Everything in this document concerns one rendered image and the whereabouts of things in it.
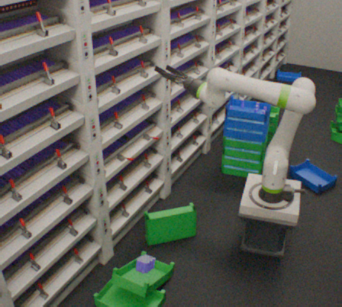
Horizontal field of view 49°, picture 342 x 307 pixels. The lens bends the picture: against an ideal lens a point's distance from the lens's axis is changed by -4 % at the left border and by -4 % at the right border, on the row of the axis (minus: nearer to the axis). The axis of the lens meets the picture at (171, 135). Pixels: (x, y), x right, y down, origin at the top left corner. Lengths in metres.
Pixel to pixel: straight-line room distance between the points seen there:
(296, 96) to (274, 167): 0.41
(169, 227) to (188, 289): 0.40
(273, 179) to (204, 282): 0.66
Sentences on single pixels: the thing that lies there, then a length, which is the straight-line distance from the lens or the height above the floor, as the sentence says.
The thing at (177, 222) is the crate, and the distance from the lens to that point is 2.33.
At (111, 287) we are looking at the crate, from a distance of 2.18.
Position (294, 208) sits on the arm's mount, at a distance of 2.20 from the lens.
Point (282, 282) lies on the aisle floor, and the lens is 2.25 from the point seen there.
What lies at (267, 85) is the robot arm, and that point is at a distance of 1.91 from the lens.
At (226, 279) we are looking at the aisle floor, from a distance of 2.21.
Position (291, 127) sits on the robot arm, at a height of 0.72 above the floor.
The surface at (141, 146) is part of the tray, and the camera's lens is 2.26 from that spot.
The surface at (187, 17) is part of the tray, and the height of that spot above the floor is 1.15.
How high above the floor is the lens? 1.65
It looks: 28 degrees down
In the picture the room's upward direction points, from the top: straight up
